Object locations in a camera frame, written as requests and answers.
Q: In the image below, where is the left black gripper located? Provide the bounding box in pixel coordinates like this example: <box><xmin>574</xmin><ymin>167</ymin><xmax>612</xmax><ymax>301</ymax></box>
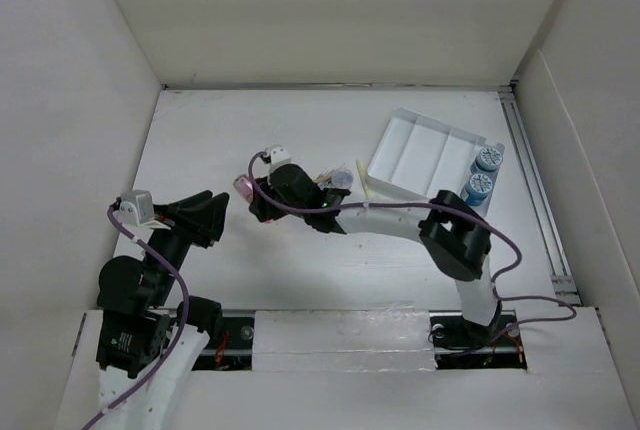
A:
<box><xmin>144</xmin><ymin>187</ymin><xmax>229</xmax><ymax>302</ymax></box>

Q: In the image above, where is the pink capped marker tube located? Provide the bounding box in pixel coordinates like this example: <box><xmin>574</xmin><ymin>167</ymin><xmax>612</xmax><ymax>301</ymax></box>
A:
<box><xmin>233</xmin><ymin>174</ymin><xmax>254</xmax><ymax>204</ymax></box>

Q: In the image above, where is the clear paperclip jar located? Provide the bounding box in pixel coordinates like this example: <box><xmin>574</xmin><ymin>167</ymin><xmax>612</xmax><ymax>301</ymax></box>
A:
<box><xmin>329</xmin><ymin>166</ymin><xmax>354</xmax><ymax>190</ymax></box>

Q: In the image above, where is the beige yellow highlighter pen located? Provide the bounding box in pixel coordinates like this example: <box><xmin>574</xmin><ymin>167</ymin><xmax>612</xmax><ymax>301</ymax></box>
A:
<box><xmin>356</xmin><ymin>159</ymin><xmax>371</xmax><ymax>200</ymax></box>

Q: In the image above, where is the white compartment tray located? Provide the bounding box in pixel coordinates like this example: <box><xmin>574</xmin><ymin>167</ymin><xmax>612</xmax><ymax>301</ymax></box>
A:
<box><xmin>366</xmin><ymin>108</ymin><xmax>506</xmax><ymax>217</ymax></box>

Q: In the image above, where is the blue round jar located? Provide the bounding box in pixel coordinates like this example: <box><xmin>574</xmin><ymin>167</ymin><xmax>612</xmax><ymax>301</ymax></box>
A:
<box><xmin>470</xmin><ymin>146</ymin><xmax>504</xmax><ymax>174</ymax></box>
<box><xmin>460</xmin><ymin>173</ymin><xmax>494</xmax><ymax>207</ymax></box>

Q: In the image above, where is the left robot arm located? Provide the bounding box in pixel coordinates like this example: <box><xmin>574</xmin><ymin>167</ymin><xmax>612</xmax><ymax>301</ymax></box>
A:
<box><xmin>85</xmin><ymin>190</ymin><xmax>229</xmax><ymax>429</ymax></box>

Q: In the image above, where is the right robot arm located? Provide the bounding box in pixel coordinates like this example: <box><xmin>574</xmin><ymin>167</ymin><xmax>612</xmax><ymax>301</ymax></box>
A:
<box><xmin>248</xmin><ymin>163</ymin><xmax>502</xmax><ymax>351</ymax></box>

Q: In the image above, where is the red gel pen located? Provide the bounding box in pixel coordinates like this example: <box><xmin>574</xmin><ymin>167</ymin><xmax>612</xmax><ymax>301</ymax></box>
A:
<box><xmin>313</xmin><ymin>168</ymin><xmax>339</xmax><ymax>188</ymax></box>

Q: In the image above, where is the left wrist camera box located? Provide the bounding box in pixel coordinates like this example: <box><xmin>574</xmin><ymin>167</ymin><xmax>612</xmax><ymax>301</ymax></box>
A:
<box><xmin>118</xmin><ymin>190</ymin><xmax>155</xmax><ymax>227</ymax></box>

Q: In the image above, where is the front mounting rail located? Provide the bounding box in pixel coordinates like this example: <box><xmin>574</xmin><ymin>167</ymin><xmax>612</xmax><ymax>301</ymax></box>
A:
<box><xmin>194</xmin><ymin>308</ymin><xmax>527</xmax><ymax>373</ymax></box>

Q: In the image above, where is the aluminium rail right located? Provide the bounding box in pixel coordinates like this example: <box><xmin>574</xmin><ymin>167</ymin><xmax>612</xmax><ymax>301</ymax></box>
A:
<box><xmin>498</xmin><ymin>86</ymin><xmax>582</xmax><ymax>306</ymax></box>

